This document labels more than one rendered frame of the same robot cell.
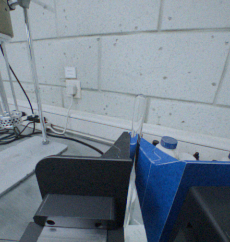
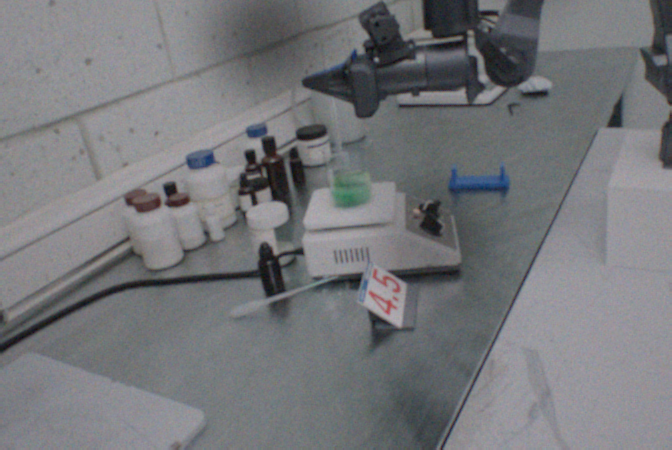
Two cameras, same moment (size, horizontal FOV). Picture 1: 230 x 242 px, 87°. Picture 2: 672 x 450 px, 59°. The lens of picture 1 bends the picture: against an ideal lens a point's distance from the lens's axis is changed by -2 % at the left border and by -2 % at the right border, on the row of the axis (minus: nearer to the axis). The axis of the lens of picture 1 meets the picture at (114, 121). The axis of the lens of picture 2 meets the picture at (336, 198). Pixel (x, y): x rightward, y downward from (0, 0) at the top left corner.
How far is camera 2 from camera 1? 0.73 m
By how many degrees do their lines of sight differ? 71
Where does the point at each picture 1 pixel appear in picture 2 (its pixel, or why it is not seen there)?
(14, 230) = (268, 350)
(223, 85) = (169, 43)
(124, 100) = (28, 153)
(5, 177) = (121, 421)
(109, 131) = (53, 252)
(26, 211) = (236, 352)
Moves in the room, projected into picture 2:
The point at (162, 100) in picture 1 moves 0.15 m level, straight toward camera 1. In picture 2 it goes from (105, 110) to (169, 109)
